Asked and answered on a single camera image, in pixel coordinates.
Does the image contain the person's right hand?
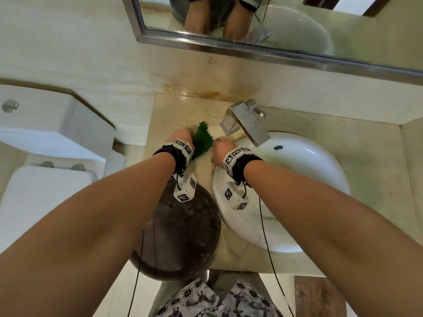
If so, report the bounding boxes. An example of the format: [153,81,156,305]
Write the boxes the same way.
[211,136,237,168]

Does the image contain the white round sink basin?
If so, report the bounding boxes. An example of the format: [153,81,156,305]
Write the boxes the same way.
[212,131,351,254]

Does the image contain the dark round metal tray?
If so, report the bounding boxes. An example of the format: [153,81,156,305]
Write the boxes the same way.
[129,181,221,282]

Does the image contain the person's left hand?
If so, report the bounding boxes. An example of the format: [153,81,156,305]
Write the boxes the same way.
[165,128,196,151]

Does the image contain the white toilet tank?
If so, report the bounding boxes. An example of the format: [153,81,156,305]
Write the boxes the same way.
[0,84,117,162]

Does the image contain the person's right forearm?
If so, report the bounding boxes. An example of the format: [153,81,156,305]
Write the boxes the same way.
[244,160,423,317]

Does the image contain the patterned white shirt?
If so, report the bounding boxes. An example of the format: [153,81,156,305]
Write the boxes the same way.
[152,277,285,317]

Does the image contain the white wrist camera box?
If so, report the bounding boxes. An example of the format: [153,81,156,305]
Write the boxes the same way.
[173,173,198,203]
[223,181,249,211]

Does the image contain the black wristband with marker tags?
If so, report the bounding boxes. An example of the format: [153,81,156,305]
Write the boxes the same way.
[223,147,264,187]
[152,139,196,177]

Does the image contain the white toilet lid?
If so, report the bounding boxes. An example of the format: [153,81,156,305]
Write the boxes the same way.
[0,165,98,254]

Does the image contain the green cloth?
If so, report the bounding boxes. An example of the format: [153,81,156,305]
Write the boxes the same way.
[191,121,214,161]

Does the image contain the grey trousers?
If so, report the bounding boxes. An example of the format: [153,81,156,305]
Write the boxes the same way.
[147,269,275,317]

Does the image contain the person's left forearm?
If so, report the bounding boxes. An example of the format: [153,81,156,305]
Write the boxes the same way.
[0,152,176,317]

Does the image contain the chrome square faucet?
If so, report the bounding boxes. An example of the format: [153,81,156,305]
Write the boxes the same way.
[219,99,271,148]

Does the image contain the black cable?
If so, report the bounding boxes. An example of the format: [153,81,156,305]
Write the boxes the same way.
[127,229,145,317]
[259,198,295,317]

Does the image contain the metal framed wall mirror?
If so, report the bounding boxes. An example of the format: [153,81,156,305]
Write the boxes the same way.
[120,0,423,86]

